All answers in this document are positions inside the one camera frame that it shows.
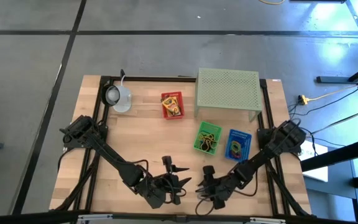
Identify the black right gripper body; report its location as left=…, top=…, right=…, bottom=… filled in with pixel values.
left=206, top=175, right=234, bottom=210

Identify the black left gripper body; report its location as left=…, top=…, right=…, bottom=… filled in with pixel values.
left=154, top=172, right=185, bottom=209

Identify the yellow rubber band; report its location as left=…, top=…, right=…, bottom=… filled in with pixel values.
left=202, top=135, right=219, bottom=152
left=197, top=133, right=213, bottom=150
left=197, top=132, right=219, bottom=152

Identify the red plastic basket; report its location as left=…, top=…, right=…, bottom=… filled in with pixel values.
left=160, top=91, right=185, bottom=121

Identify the green plastic basket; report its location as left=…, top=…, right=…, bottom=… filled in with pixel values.
left=193, top=121, right=223, bottom=156

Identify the blue plastic basket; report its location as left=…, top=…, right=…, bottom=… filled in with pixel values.
left=224, top=128, right=253, bottom=163

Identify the green perforated metal shelf riser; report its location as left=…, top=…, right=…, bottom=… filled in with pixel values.
left=193, top=67, right=263, bottom=123

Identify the white tilted bin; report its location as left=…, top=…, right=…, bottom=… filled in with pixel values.
left=100, top=83, right=133, bottom=114

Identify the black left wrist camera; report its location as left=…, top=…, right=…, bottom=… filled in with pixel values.
left=161, top=155, right=173, bottom=174

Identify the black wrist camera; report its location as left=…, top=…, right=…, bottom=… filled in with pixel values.
left=161, top=155, right=173, bottom=174
left=202, top=165, right=216, bottom=181

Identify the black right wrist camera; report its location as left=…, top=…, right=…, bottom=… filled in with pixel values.
left=202, top=165, right=216, bottom=181

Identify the black table frame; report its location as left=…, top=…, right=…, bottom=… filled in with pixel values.
left=50, top=75, right=313, bottom=218

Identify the black floor cable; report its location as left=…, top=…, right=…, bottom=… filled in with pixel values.
left=286, top=88, right=358, bottom=125

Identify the yellow hanging power cord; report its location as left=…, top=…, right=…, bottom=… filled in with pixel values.
left=297, top=84, right=358, bottom=106
left=257, top=0, right=287, bottom=6

